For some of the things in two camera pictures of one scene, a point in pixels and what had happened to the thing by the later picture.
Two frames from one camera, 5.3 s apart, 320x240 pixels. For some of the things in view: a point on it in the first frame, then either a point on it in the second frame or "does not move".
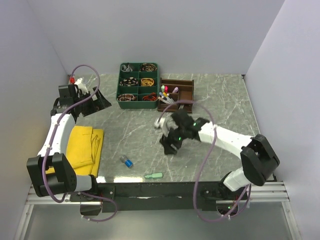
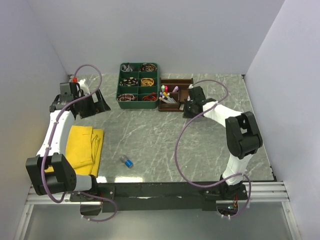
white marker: (164, 100) → (168, 99)
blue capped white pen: (167, 95) does not move
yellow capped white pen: (168, 98) does not move
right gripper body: (177, 136) → (188, 112)
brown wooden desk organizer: (171, 90) does not move
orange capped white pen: (163, 100) does not move
